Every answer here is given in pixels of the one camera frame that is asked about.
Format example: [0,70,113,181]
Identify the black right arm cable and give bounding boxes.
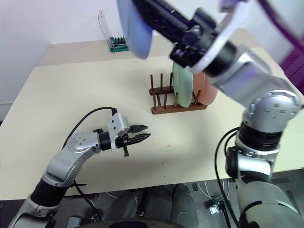
[214,126,241,228]

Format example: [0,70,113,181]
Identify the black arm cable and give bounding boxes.
[62,107,119,152]
[214,126,241,228]

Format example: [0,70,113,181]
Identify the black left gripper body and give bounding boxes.
[115,133,133,158]

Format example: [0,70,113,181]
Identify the wooden dish rack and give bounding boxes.
[149,73,208,115]

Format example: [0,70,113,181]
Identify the white floor cable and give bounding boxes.
[196,178,235,199]

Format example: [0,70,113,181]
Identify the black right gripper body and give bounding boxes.
[169,8,221,69]

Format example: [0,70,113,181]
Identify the dark purple woven object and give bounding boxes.
[281,46,304,89]

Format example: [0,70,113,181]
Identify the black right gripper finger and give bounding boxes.
[132,0,195,28]
[142,6,191,44]

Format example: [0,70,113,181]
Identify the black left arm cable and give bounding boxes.
[62,107,119,152]

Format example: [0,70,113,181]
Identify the pink plate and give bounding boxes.
[192,72,218,105]

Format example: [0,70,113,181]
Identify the black floor power box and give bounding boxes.
[204,199,229,215]

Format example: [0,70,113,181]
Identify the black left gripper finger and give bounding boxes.
[130,124,149,134]
[128,133,152,146]

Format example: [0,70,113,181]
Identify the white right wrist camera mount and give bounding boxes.
[190,0,261,75]

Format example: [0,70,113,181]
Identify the green screwdriver bit holder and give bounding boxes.
[109,35,131,53]

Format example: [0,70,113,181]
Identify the dark grey rounded robot leg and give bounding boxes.
[104,189,146,223]
[171,183,200,228]

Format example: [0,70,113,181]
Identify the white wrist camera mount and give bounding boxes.
[190,0,261,75]
[106,112,131,152]

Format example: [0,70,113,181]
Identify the black rounded robot torso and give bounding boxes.
[94,218,192,228]

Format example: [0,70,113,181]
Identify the blue plate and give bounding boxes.
[116,0,154,60]

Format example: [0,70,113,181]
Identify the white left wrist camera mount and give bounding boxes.
[106,112,131,152]

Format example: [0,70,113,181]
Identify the green plate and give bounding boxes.
[172,61,194,108]

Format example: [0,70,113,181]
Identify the black cable under table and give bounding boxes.
[72,180,103,223]

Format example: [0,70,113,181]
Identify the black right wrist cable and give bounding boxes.
[258,0,304,51]

